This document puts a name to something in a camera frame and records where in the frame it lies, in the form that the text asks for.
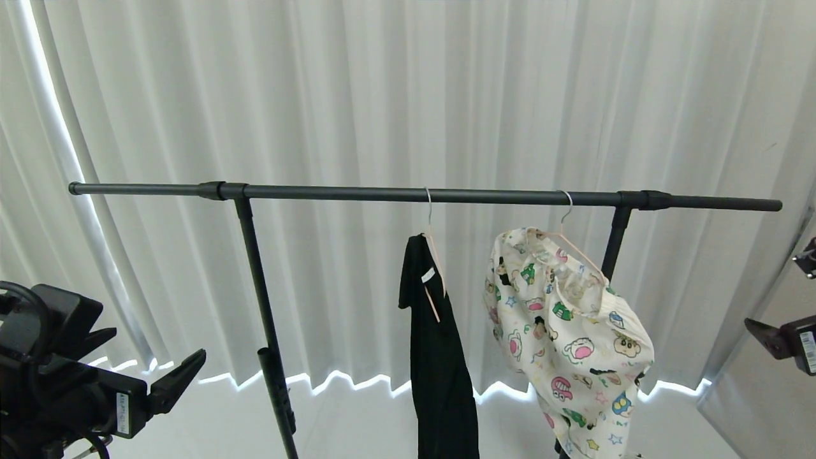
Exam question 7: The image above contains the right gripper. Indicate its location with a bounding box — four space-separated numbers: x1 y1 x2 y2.
744 315 816 377

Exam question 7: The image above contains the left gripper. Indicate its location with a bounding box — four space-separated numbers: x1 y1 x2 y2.
38 327 207 442

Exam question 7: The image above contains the cream printed garment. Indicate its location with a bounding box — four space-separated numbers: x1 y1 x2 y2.
483 227 656 459

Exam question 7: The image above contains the pink clothes hanger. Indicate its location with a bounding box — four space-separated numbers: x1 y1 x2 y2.
421 187 448 323
542 190 608 284

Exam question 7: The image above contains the black t-shirt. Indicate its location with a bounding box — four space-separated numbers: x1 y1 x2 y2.
398 233 481 459

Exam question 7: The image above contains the black clothes rack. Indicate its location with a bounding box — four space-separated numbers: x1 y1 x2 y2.
68 181 783 459

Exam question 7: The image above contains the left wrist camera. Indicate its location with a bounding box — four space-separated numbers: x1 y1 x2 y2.
0 282 105 363

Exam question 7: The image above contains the black cable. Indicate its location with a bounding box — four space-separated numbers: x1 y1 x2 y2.
0 281 50 339

